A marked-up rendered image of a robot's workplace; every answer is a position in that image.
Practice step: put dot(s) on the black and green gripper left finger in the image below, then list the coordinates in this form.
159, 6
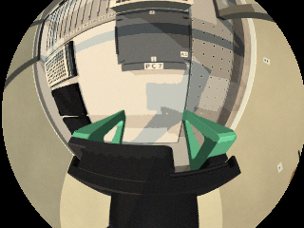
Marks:
97, 131

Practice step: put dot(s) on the cream deep-well block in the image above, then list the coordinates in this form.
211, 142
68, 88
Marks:
124, 6

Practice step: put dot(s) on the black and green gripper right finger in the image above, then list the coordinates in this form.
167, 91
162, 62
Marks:
217, 139

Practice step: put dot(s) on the white well plate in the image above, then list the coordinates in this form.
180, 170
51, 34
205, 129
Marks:
58, 66

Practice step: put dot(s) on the grey carrier tray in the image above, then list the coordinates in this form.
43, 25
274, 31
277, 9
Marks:
153, 39

